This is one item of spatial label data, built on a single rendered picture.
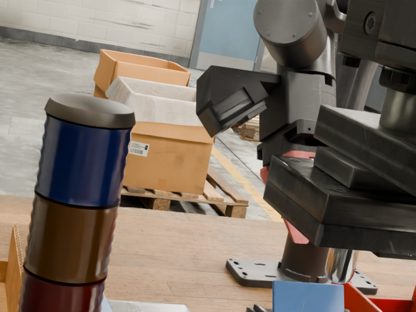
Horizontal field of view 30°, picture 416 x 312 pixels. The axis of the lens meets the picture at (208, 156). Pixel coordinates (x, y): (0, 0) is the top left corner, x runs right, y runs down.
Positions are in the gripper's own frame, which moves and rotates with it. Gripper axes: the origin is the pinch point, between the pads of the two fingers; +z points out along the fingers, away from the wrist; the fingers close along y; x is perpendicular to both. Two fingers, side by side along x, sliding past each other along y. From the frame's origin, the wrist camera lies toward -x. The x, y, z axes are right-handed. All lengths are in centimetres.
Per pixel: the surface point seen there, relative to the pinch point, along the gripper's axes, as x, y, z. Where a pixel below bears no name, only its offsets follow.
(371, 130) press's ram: -5.3, 20.6, -3.4
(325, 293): 1.3, 0.7, 5.6
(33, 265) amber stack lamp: -27.9, 30.0, 8.0
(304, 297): -0.8, 0.7, 6.0
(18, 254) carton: -24.8, -12.4, 2.1
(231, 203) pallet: 116, -331, -74
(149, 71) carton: 73, -356, -155
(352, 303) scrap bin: 12.1, -13.7, 5.1
